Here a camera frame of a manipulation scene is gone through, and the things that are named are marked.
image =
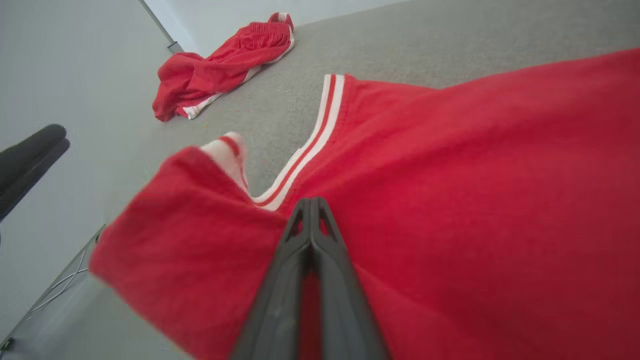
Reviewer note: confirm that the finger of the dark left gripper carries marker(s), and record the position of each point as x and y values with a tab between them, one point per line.
30	182
35	150

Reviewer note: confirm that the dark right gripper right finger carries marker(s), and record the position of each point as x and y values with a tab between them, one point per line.
345	320

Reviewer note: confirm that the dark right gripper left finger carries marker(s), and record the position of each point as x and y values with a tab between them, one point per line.
280	310

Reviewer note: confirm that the red white basketball jersey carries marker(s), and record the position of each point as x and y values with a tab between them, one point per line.
450	200

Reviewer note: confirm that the red shorts with white stripes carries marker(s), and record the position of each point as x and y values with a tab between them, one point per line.
220	70

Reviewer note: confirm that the grey metal post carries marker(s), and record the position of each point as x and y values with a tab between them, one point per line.
172	46

